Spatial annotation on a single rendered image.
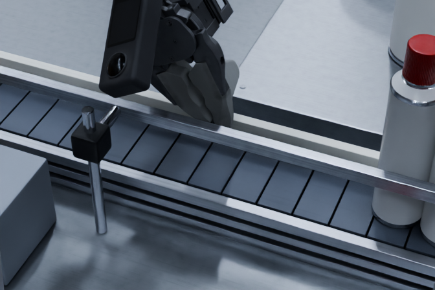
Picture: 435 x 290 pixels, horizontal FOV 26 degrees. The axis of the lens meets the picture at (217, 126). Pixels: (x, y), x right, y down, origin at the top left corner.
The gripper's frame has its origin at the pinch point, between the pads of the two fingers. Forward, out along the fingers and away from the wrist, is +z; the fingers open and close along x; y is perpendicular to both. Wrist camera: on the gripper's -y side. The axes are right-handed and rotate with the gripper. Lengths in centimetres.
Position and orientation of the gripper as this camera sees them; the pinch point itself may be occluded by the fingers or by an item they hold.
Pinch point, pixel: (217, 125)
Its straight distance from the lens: 96.1
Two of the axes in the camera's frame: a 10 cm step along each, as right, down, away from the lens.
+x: -8.0, 1.6, 5.8
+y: 3.9, -6.0, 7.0
